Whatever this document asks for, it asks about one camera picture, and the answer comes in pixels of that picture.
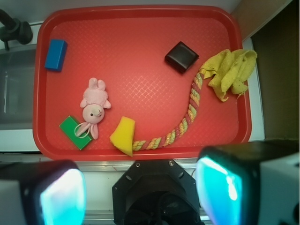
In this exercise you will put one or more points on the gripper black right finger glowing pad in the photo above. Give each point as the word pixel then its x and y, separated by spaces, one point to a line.
pixel 254 183

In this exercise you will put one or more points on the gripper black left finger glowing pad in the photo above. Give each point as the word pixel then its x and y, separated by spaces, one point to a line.
pixel 42 193

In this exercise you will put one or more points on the yellow cloth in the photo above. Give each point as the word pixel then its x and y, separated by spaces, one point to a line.
pixel 229 71

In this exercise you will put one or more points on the green rectangular block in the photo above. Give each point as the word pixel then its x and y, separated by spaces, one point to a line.
pixel 69 126

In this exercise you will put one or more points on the yellow foam wedge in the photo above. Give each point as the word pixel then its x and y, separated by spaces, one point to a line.
pixel 122 136

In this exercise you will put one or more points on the pink plush bunny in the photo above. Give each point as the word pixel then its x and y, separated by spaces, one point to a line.
pixel 94 103

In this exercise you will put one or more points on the red plastic tray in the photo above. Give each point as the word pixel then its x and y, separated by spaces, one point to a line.
pixel 125 47

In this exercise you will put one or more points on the black square box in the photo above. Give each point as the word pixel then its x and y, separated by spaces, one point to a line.
pixel 181 57

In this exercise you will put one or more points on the blue rectangular block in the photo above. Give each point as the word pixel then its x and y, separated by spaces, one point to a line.
pixel 56 54

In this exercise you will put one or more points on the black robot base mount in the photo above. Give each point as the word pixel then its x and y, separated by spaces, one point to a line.
pixel 156 192

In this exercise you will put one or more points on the black clamp mount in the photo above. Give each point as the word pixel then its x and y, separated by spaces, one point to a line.
pixel 14 29

